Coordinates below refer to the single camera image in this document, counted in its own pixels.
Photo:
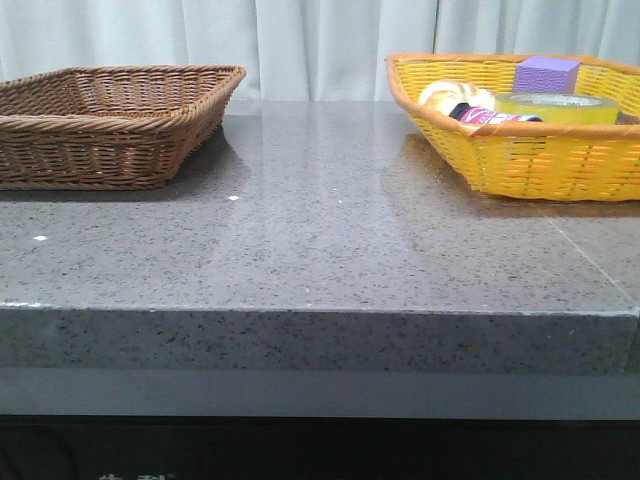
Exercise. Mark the yellow tape roll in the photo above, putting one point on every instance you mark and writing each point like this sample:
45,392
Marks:
560,108

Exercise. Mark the beige bread roll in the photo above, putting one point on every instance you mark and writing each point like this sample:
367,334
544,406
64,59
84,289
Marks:
445,95

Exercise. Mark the white curtain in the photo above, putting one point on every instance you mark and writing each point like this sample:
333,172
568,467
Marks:
305,50

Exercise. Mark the pink black small package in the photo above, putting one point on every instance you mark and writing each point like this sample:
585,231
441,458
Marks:
465,113

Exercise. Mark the yellow woven basket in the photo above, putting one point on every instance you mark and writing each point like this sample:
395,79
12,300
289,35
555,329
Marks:
527,160

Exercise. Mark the brown wicker basket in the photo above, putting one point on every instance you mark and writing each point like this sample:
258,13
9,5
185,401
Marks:
113,128

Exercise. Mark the purple foam block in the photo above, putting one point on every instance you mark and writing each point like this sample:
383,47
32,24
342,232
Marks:
539,74

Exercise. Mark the brown object in basket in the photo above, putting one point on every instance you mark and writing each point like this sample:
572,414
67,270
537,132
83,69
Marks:
624,118

